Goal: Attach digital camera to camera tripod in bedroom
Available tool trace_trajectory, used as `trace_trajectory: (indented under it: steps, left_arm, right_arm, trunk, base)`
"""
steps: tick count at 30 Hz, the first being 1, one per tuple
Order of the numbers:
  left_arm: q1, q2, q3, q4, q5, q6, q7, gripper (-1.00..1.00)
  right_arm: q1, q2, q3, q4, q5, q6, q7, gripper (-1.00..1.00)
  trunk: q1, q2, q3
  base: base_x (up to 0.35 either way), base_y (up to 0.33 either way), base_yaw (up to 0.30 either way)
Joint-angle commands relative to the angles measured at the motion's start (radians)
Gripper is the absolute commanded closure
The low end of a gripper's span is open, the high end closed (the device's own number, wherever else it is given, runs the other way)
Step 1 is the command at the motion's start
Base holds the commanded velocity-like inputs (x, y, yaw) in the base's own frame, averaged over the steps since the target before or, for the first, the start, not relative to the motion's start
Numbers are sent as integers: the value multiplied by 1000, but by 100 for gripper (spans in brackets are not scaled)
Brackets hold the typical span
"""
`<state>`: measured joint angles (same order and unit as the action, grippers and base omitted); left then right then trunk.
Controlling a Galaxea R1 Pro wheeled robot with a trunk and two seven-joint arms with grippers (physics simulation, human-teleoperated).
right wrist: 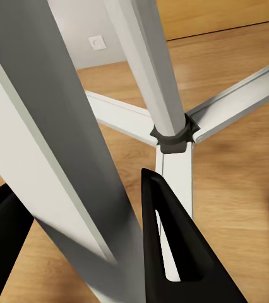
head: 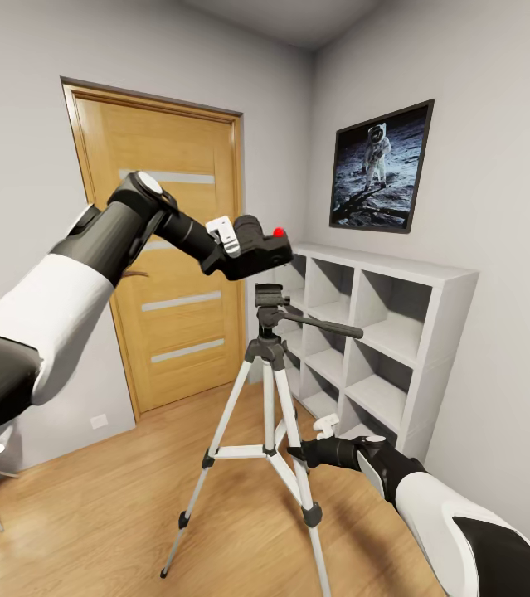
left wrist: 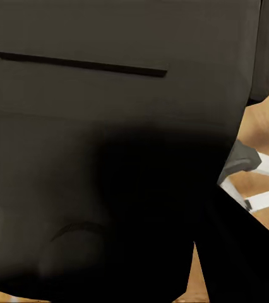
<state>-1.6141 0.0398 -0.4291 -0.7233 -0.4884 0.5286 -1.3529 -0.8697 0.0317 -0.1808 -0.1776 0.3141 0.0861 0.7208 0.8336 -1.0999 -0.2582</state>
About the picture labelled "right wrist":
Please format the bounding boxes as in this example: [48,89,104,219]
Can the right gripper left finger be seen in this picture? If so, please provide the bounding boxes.
[0,183,35,296]

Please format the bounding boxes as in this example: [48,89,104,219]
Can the camera tripod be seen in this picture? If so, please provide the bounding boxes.
[0,0,269,303]

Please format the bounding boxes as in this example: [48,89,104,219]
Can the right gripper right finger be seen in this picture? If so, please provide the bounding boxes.
[141,169,248,303]

